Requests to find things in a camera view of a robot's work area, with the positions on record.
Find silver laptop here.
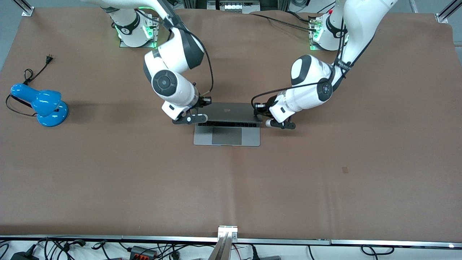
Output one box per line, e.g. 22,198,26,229
193,102,263,147

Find white electrical box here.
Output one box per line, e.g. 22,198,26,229
208,0,260,14

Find blue desk lamp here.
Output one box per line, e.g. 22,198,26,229
10,84,69,127

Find orange black connector block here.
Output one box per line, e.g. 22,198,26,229
130,246,158,259

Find aluminium profile beam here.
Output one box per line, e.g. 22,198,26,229
209,226,239,260

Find black power adapter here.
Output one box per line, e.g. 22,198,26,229
11,249,36,260

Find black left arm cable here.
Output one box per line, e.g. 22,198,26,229
251,14,349,111

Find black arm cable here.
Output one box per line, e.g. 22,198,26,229
251,14,349,111
159,0,214,99

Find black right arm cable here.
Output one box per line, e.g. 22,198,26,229
159,0,214,99

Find black table cable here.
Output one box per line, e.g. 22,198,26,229
249,11,318,33

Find aluminium table edge rail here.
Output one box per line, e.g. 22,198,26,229
0,235,123,242
330,239,462,249
122,237,331,245

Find black lamp power cable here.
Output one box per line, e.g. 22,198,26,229
5,54,55,118

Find aluminium corner post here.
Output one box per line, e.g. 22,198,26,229
435,0,462,24
14,0,35,17

